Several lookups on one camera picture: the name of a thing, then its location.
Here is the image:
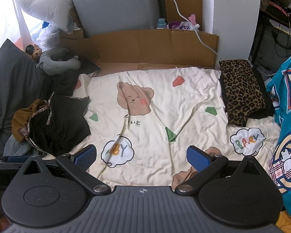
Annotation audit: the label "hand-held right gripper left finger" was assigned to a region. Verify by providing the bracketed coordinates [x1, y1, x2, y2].
[15, 145, 111, 195]

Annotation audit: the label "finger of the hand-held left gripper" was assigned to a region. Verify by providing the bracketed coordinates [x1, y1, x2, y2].
[0, 155, 32, 163]

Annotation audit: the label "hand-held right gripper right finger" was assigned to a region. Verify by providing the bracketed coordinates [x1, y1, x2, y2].
[175, 145, 269, 195]

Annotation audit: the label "black shorts with patterned lining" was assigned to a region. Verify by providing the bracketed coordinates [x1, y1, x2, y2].
[19, 92, 91, 157]

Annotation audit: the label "blue denim garment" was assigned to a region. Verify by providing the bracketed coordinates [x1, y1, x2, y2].
[3, 136, 43, 157]

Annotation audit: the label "brown garment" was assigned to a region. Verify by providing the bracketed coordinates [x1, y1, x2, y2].
[12, 99, 48, 142]

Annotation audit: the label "cream bear printed blanket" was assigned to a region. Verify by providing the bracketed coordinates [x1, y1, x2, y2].
[42, 67, 285, 190]

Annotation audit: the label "dark grey pillow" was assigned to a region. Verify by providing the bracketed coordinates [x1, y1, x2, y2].
[0, 38, 54, 151]

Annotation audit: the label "black crumpled garment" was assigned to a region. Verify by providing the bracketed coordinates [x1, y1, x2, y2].
[52, 59, 101, 96]

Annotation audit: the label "leopard print garment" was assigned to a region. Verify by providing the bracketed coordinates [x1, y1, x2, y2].
[219, 59, 267, 127]

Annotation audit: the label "teal printed blanket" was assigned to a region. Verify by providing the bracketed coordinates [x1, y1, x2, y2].
[265, 44, 291, 197]

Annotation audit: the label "grey neck pillow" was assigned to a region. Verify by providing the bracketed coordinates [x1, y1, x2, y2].
[36, 48, 81, 76]

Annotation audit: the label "small teddy bear with sunglasses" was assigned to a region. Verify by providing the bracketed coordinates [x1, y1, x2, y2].
[25, 44, 43, 62]

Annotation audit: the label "orange cloth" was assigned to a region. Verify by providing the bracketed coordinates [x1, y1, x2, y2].
[276, 210, 291, 233]

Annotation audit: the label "folded cardboard sheet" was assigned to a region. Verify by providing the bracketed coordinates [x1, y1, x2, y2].
[59, 28, 220, 71]

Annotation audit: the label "clear plastic bag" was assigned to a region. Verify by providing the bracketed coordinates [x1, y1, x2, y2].
[37, 22, 61, 51]

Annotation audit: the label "purple white refill pouch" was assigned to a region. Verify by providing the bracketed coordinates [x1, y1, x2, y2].
[168, 21, 200, 32]

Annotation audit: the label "detergent bottle with blue cap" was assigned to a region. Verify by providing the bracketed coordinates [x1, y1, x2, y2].
[156, 18, 168, 30]

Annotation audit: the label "grey upright mattress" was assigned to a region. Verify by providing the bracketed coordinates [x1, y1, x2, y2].
[67, 0, 164, 38]

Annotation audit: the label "white pillow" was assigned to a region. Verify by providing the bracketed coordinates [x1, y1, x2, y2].
[17, 0, 75, 32]

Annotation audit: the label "cluttered dark desk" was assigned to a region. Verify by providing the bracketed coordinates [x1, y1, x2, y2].
[259, 0, 291, 32]

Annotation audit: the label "black cables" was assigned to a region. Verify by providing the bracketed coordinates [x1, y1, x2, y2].
[273, 22, 291, 58]

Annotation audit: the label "white hose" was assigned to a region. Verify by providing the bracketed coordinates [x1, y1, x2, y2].
[166, 0, 220, 54]

